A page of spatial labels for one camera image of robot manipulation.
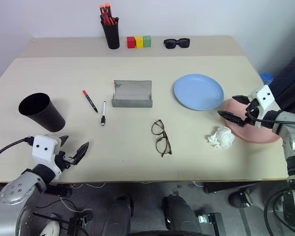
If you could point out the green block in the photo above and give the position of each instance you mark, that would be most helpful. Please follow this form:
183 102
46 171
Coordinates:
147 41

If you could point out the tortoiseshell eyeglasses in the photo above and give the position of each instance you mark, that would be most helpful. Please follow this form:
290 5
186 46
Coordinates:
163 147

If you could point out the red pen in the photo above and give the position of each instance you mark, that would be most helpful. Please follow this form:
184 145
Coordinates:
111 21

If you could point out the white marker with black cap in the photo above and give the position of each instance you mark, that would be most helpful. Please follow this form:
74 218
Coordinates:
103 111

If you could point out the orange-capped black marker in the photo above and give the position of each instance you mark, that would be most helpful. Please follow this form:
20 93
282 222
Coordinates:
108 9
102 11

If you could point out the dark fabric chair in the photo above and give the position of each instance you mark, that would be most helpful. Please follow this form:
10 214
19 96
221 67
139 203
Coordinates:
291 76

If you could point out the empty black plastic cup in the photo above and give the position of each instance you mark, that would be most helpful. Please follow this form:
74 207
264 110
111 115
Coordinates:
46 116

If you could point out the red-capped black pen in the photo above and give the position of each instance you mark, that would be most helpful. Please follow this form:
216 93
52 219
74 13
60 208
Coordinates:
90 102

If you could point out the black caster wheel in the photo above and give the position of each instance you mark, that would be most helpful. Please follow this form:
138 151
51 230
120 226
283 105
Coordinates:
238 199

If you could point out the black sunglasses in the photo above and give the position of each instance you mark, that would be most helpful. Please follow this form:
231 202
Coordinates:
173 43

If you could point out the light blue plate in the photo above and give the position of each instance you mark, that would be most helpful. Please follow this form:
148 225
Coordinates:
199 92

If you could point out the crumpled white tissue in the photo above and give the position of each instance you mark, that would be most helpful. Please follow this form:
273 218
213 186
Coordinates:
222 137

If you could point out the white shoe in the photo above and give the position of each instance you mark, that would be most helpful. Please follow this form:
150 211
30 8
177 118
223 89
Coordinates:
50 228

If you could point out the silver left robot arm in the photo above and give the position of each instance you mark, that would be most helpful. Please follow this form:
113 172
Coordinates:
17 189

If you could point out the black cup pen holder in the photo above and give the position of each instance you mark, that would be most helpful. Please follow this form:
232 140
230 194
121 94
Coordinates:
111 37

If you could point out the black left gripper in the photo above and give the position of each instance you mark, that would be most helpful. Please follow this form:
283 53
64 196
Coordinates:
62 159

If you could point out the pink plate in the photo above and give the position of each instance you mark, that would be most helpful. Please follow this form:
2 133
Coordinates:
258 134

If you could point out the black table base bar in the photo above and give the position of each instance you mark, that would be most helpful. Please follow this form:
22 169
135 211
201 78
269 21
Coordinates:
236 187

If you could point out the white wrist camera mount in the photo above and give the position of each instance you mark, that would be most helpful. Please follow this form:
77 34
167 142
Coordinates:
265 97
43 150

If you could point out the red block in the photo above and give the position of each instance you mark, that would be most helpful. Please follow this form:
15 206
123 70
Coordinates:
130 42

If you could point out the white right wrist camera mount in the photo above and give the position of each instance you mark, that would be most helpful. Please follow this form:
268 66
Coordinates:
265 97

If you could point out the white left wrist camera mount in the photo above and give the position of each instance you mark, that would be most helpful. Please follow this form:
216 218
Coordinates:
43 150

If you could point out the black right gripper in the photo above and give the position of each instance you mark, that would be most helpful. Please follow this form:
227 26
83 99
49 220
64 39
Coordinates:
251 107

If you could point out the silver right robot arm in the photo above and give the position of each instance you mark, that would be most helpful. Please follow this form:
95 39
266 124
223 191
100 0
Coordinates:
292 137

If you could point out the metal floor bracket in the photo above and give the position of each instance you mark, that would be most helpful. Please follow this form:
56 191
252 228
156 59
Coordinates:
209 220

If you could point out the yellow block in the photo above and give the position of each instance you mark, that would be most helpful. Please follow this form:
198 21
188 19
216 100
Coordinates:
139 42

